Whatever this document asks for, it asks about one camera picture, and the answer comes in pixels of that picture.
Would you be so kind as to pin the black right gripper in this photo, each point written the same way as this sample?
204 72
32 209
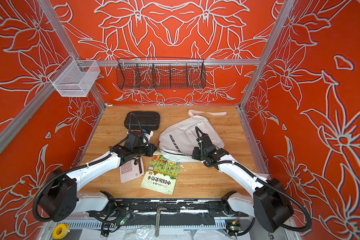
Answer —
195 153

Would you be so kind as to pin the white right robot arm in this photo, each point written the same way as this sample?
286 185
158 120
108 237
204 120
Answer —
271 206

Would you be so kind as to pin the yellow tape roll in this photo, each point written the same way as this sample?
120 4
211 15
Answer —
60 231

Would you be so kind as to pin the black wire wall basket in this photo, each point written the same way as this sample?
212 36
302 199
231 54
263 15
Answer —
161 74

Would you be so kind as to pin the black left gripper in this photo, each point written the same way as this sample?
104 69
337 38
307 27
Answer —
151 149

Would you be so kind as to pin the green illustrated book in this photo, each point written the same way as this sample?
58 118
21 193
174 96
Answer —
161 175

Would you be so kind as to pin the white student backpack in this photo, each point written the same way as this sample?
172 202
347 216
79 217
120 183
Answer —
177 142

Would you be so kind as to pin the black plastic tool case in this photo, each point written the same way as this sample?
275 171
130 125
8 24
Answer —
137 120

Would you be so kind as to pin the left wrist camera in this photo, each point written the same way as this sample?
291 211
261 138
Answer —
148 134

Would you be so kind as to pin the metal clamp handle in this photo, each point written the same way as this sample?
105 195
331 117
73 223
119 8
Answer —
160 209

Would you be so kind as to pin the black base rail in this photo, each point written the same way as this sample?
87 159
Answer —
148 206

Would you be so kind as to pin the white wire wall basket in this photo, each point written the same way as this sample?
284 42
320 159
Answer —
72 80

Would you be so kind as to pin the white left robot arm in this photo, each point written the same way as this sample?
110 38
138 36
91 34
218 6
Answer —
60 196

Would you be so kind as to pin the pink calculator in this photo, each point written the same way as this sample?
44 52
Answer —
131 170

